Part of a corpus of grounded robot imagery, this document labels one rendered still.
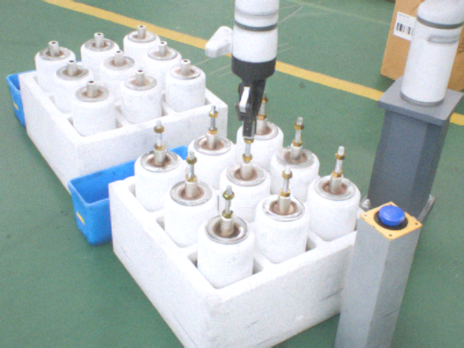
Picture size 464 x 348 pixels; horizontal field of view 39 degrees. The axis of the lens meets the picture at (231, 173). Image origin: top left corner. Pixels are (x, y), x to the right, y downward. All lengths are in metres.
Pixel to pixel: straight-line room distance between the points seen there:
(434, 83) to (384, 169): 0.23
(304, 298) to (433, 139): 0.47
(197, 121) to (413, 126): 0.50
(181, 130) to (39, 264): 0.45
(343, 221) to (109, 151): 0.57
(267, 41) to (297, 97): 1.00
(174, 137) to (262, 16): 0.59
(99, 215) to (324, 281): 0.49
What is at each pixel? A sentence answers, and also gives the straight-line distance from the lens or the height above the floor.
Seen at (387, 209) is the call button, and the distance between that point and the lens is 1.06.
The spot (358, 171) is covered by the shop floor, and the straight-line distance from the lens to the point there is 1.74.
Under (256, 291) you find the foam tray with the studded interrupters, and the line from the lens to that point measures 1.12.
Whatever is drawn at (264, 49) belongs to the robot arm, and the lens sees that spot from 1.07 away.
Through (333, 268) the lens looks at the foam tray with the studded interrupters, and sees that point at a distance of 1.23.
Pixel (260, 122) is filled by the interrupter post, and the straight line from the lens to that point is 1.35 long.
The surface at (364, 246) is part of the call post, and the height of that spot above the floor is 0.27.
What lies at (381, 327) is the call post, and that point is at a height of 0.10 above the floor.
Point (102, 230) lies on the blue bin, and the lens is 1.44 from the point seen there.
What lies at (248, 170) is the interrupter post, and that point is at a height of 0.27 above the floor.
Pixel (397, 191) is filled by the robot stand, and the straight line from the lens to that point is 1.54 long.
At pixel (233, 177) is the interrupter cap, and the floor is 0.25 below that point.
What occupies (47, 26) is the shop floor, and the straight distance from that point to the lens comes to 2.55.
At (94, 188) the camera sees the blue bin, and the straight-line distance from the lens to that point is 1.50.
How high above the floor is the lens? 0.95
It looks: 35 degrees down
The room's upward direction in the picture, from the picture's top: 3 degrees clockwise
